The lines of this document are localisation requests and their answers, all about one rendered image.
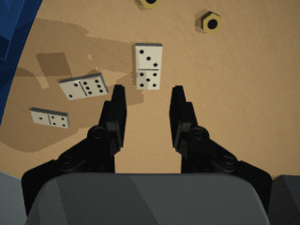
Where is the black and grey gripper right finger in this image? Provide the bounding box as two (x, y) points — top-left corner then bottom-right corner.
(169, 85), (272, 215)

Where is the white domino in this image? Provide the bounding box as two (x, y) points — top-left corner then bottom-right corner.
(30, 107), (69, 128)
(135, 43), (162, 90)
(59, 72), (109, 100)

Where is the blue rack of three bins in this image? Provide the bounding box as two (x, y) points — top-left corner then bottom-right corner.
(0, 0), (42, 126)

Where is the yellow hex nut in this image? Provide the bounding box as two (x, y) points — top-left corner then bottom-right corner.
(141, 0), (161, 8)
(201, 11), (222, 35)

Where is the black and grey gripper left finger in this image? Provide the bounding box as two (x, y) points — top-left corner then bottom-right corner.
(22, 84), (127, 217)

